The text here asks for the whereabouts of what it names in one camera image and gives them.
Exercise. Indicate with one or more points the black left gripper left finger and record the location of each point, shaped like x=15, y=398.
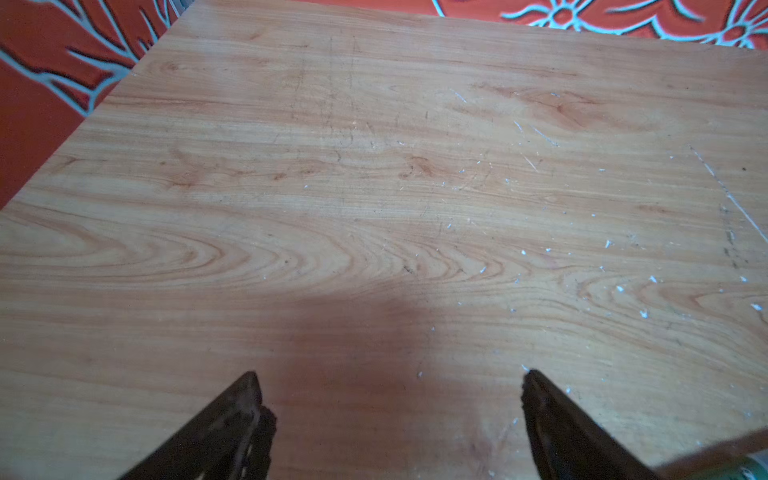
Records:
x=231, y=438

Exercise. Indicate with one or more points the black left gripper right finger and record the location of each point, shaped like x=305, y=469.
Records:
x=566, y=443

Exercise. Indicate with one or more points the green pen body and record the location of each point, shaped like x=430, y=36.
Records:
x=744, y=457

